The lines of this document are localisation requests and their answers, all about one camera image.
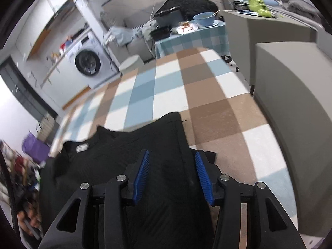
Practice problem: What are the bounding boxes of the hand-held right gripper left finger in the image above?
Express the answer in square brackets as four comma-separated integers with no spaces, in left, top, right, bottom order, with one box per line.
[39,149,151,249]

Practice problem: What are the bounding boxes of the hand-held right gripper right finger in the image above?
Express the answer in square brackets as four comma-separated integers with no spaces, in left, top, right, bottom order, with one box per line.
[194,152,308,249]

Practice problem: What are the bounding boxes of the black knit sweater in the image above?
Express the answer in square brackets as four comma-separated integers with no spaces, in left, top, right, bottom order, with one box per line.
[39,111,221,249]

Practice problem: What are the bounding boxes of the light grey clothes pile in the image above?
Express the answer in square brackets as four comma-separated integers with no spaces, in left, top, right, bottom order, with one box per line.
[104,23,156,47]

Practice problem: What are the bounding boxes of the person's left hand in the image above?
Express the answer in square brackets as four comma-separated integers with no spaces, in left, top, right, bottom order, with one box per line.
[17,207,43,239]

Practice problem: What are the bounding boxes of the wicker basket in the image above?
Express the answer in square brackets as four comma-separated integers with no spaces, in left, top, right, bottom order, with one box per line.
[36,113,59,143]

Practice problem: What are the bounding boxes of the purple bag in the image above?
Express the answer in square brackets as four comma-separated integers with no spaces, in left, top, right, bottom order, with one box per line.
[21,132,51,161]

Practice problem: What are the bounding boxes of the round white stool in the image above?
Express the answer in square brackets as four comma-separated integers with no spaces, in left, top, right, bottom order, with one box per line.
[119,54,144,74]

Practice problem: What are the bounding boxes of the metal shoe rack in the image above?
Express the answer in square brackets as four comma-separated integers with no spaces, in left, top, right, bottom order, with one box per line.
[0,140,39,205]

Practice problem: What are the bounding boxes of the large grey cabinet block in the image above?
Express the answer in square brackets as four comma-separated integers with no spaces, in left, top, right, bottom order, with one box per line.
[253,41,332,239]

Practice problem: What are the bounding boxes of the white lower cabinets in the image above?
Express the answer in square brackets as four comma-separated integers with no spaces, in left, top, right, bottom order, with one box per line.
[39,57,91,109]

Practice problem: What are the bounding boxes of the white cabinets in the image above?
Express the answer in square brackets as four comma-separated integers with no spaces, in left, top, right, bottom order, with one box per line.
[26,0,78,57]
[39,57,91,109]

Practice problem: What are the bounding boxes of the grey sofa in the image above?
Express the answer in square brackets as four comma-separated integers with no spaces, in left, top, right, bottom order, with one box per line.
[102,8,156,63]

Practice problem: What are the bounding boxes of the small table with teal cloth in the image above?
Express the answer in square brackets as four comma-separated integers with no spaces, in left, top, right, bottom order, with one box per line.
[154,21,229,59]

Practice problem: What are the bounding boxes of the white washing machine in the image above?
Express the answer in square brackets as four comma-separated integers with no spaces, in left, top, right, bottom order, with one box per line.
[65,28,122,89]

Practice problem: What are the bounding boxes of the small black container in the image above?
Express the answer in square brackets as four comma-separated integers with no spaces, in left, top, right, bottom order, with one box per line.
[150,25,172,39]

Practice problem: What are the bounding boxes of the dark door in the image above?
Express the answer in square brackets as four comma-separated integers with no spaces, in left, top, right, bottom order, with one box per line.
[0,57,57,125]

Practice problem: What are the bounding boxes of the food tray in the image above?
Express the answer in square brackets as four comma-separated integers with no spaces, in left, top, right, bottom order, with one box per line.
[176,21,200,34]

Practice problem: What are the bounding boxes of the blue bowl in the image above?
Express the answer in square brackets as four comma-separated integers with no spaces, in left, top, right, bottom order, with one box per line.
[192,12,216,27]

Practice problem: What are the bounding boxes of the large black box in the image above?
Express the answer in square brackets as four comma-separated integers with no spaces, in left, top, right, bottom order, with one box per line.
[154,5,186,28]

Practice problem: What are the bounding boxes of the low grey cabinet block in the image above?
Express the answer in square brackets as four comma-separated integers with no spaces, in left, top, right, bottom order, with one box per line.
[223,9,318,86]

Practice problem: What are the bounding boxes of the black jacket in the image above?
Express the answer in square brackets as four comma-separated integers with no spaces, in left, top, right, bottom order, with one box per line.
[159,0,218,21]

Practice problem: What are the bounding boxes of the green plush toy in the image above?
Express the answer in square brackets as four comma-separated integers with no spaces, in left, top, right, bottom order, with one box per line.
[248,0,273,17]

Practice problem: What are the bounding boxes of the white upper cabinets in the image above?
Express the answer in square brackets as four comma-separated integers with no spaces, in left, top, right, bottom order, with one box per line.
[26,0,78,57]

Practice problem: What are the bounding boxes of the blue pillow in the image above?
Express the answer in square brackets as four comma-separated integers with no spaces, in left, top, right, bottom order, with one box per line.
[235,0,282,7]

